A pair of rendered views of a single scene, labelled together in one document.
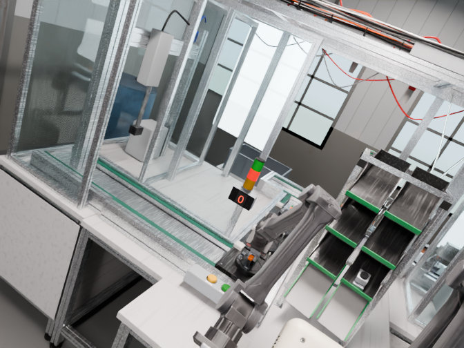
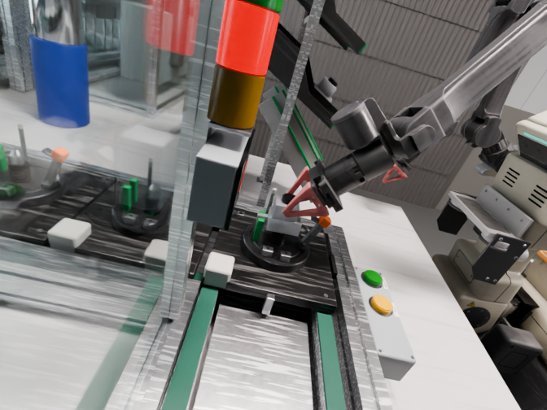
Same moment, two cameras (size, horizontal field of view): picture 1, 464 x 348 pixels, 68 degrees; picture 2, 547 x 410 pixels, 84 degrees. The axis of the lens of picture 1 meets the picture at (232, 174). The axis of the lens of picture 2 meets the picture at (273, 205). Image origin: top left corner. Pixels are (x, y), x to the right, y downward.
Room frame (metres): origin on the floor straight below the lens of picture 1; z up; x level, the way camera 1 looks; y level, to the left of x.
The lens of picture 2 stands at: (1.58, 0.21, 1.35)
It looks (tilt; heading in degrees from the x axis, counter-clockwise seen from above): 29 degrees down; 247
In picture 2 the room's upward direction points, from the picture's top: 17 degrees clockwise
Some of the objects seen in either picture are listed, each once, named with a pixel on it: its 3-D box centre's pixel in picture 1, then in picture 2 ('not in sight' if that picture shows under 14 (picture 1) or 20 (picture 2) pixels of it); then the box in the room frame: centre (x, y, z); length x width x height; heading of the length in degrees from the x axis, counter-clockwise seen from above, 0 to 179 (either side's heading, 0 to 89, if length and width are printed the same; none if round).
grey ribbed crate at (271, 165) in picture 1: (257, 168); not in sight; (3.51, -0.22, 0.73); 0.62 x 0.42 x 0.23; 74
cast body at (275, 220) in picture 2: (257, 250); (281, 211); (1.38, -0.25, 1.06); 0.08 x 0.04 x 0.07; 164
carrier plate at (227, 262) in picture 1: (247, 268); (273, 251); (1.36, -0.24, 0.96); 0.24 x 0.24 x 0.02; 74
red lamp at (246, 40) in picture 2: (253, 174); (245, 37); (1.53, -0.09, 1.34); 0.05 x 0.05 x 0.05
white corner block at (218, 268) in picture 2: (238, 246); (218, 270); (1.49, -0.18, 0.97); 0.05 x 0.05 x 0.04; 74
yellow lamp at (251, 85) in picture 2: (249, 183); (234, 94); (1.53, -0.09, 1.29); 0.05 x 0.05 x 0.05
